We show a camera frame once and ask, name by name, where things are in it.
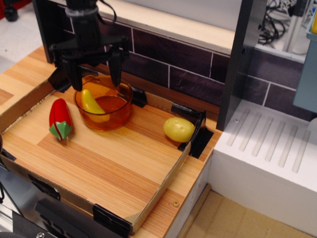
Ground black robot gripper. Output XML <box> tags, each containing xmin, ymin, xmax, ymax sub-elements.
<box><xmin>50</xmin><ymin>0</ymin><xmax>129</xmax><ymax>91</ymax></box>

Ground yellow plastic toy banana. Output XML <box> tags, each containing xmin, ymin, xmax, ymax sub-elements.
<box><xmin>81</xmin><ymin>89</ymin><xmax>110</xmax><ymax>123</ymax></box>

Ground orange transparent plastic pot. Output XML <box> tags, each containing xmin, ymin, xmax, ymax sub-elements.
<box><xmin>74</xmin><ymin>75</ymin><xmax>133</xmax><ymax>130</ymax></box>

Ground cardboard fence with black tape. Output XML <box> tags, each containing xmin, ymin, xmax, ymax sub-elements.
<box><xmin>0</xmin><ymin>59</ymin><xmax>214</xmax><ymax>236</ymax></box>

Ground red toy chili pepper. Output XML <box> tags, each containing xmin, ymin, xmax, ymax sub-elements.
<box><xmin>49</xmin><ymin>99</ymin><xmax>73</xmax><ymax>140</ymax></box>

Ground black caster wheel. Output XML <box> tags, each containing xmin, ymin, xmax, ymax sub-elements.
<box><xmin>4</xmin><ymin>6</ymin><xmax>18</xmax><ymax>22</ymax></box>

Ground yellow toy potato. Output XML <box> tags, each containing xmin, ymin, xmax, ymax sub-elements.
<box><xmin>163</xmin><ymin>117</ymin><xmax>195</xmax><ymax>143</ymax></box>

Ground white toy sink drainboard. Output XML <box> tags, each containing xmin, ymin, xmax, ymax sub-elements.
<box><xmin>209</xmin><ymin>101</ymin><xmax>317</xmax><ymax>236</ymax></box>

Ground teal plastic bin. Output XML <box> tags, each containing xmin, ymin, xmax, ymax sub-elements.
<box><xmin>293</xmin><ymin>10</ymin><xmax>317</xmax><ymax>113</ymax></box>

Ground dark grey vertical post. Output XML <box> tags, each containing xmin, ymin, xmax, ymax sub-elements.
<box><xmin>216</xmin><ymin>0</ymin><xmax>266</xmax><ymax>131</ymax></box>

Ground tangled black cables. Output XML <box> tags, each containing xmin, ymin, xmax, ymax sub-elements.
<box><xmin>257</xmin><ymin>0</ymin><xmax>295</xmax><ymax>48</ymax></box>

